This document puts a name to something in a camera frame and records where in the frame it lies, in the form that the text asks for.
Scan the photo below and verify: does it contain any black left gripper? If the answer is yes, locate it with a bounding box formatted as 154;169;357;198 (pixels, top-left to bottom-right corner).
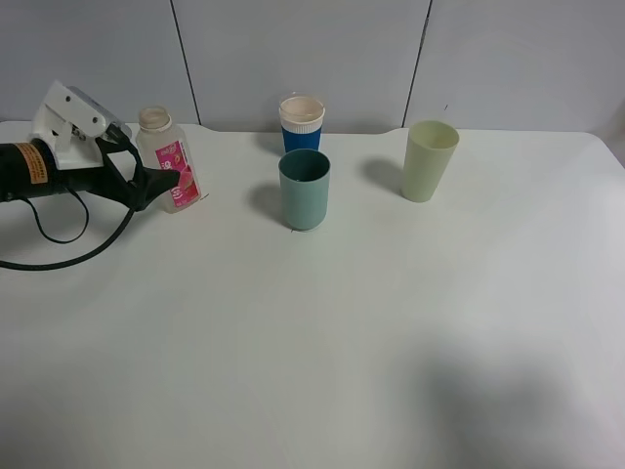
0;138;180;211

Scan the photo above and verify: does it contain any pink label drink bottle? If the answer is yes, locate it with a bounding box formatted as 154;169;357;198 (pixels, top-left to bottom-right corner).
136;107;201;213

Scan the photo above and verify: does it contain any teal plastic cup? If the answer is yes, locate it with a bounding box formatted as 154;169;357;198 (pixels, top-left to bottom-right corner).
278;149;331;232

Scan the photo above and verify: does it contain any blue cup with white rim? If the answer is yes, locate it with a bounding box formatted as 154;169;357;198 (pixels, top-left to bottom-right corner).
278;93;325;152

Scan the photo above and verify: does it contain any pale yellow-green plastic cup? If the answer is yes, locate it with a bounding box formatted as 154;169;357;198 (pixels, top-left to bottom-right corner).
400;120;460;203

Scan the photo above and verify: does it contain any black camera cable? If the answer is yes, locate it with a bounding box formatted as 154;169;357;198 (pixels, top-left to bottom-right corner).
0;124;141;271

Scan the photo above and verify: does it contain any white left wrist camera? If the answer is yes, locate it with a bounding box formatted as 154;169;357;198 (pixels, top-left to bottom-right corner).
28;80;132;170

